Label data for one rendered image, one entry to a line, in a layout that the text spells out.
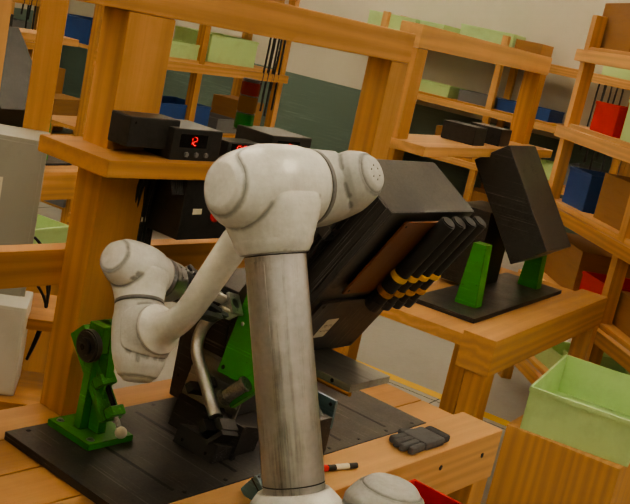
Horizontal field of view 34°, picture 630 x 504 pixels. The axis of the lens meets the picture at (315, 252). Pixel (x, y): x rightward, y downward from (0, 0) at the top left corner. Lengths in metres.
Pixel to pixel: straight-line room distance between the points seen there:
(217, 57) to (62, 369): 6.17
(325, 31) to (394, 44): 0.33
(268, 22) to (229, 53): 5.97
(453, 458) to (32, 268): 1.22
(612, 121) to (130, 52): 3.96
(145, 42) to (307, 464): 1.14
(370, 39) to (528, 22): 8.78
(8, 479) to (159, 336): 0.46
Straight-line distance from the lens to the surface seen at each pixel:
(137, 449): 2.40
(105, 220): 2.42
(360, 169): 1.69
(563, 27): 11.59
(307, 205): 1.61
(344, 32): 2.89
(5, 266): 2.41
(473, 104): 11.23
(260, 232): 1.58
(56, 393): 2.56
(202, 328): 2.46
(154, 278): 2.11
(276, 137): 2.62
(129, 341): 2.05
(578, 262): 6.02
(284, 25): 2.70
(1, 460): 2.32
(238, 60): 8.72
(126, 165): 2.25
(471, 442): 2.90
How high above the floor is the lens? 1.91
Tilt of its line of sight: 12 degrees down
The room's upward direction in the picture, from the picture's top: 12 degrees clockwise
